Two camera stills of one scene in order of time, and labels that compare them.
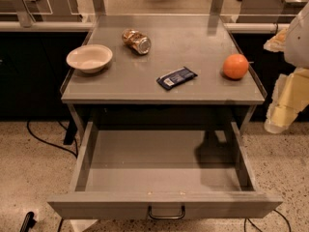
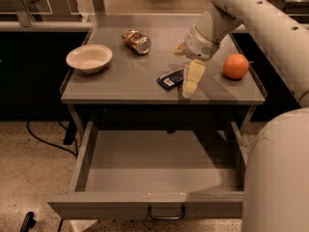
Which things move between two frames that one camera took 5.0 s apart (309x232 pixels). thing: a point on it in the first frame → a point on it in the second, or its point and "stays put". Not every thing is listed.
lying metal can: (137, 41) stays put
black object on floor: (28, 222) stays put
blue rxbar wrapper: (182, 74) stays put
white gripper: (297, 45) → (198, 45)
